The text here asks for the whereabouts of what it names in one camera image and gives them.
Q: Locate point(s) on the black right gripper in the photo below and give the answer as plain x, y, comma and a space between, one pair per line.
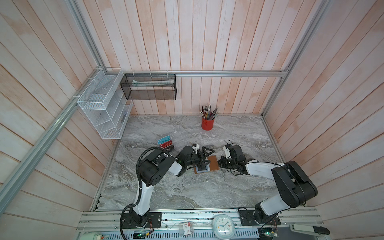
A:
221, 162

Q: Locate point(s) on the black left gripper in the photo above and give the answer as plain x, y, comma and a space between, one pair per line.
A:
203, 157

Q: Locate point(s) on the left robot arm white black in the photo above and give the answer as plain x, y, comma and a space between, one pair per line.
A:
155, 162

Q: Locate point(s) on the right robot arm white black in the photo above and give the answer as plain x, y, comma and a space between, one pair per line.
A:
294, 186

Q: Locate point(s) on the black VIP card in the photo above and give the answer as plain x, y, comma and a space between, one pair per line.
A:
169, 148

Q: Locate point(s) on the red VIP card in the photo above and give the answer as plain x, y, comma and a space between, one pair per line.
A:
167, 144

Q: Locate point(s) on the clear acrylic card display stand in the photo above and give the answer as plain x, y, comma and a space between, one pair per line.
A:
179, 138

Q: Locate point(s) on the red metal pencil bucket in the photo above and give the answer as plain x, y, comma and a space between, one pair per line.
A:
207, 125

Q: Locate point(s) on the bundle of coloured pencils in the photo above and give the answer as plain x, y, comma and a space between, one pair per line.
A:
208, 113

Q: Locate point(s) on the white analog clock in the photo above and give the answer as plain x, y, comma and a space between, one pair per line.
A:
223, 227

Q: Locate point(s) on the small red white box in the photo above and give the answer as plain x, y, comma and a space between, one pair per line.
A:
186, 229

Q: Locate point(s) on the green circuit board right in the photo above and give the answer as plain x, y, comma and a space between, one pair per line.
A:
266, 234

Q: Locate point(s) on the green circuit board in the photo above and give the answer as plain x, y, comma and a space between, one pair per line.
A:
137, 235
266, 234

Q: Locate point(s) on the green circuit board left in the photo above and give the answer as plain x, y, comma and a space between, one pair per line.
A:
137, 235

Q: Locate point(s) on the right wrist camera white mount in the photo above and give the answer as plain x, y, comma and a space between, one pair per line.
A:
227, 148

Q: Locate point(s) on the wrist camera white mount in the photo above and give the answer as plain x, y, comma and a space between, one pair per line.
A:
227, 148
196, 147

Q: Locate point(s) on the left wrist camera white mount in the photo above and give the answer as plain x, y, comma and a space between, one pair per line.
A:
196, 147

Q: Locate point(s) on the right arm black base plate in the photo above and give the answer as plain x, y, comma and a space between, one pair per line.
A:
257, 218

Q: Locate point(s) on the aluminium mounting rail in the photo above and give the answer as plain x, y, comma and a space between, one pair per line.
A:
106, 225

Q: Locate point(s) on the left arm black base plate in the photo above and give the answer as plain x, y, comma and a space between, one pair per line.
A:
134, 221

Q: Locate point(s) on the black mesh wall basket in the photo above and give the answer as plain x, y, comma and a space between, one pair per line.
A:
149, 87

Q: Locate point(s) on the white wire mesh shelf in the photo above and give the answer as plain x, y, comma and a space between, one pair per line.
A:
104, 103

